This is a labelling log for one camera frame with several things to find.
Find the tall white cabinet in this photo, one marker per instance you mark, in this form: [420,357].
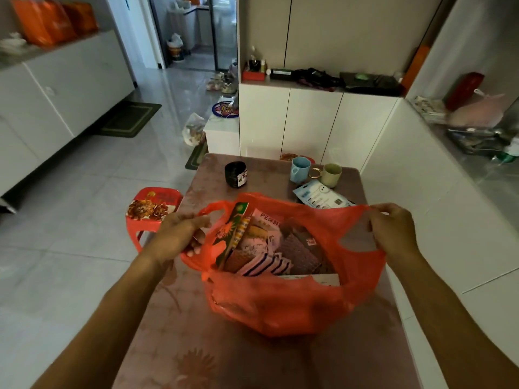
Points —
[308,125]

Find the blue striped cloth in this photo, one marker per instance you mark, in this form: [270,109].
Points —
[263,265]

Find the white blue soft pouch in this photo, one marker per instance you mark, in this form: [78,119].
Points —
[320,196]

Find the red plastic bag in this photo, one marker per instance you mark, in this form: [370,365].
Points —
[284,307]

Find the person's right hand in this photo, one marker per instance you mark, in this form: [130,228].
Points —
[395,232]

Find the blue plastic cup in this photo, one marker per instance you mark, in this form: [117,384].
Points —
[299,170]

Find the white bucket with bag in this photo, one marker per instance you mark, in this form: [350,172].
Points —
[175,48]

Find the red box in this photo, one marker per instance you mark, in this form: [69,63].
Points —
[253,75]

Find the brown patterned table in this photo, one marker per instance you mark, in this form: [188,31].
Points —
[194,352]

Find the clear plastic bag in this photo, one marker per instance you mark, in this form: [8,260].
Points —
[194,131]

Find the person's right forearm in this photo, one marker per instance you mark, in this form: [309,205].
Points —
[450,324]

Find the pile of light shoes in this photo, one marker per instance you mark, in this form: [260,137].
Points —
[221,85]

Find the low white cabinet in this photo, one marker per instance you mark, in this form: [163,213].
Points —
[221,135]

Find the black framed glass door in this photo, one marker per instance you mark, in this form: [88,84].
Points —
[223,32]

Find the green white snack packet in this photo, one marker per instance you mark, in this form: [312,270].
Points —
[231,232]

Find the white printed packet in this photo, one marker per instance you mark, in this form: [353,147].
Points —
[427,109]

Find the red plastic stool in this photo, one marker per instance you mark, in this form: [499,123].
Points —
[152,210]
[286,157]

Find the dark cup with brushes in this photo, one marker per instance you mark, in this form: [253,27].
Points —
[254,65]

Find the brown checkered pad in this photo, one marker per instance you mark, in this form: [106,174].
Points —
[300,255]

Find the small green floor mat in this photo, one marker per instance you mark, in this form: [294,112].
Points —
[196,155]

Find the long white box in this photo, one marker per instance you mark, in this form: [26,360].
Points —
[265,220]

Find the blue rimmed plate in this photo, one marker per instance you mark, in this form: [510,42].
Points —
[225,110]

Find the dark green door mat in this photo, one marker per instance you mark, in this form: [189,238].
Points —
[127,119]

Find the pile of dark clothes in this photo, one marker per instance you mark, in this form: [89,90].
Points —
[365,82]

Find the pale green cup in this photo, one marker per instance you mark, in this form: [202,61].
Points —
[331,176]

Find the green capped bottle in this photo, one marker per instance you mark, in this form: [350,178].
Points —
[509,151]

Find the clear plastic packets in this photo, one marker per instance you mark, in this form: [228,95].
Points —
[478,141]

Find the white bowl set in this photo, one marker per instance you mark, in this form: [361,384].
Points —
[12,44]

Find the red case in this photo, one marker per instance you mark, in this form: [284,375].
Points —
[464,91]

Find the orange flat board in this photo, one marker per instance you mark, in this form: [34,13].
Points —
[415,66]

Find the white counter cabinet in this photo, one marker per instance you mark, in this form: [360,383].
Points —
[425,218]

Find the black cup with label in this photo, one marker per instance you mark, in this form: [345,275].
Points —
[234,174]

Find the pink white plastic bag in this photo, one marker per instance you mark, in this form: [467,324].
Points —
[480,113]

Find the person's left hand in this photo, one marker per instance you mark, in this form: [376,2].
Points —
[174,236]

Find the person's left forearm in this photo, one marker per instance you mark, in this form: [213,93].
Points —
[105,324]

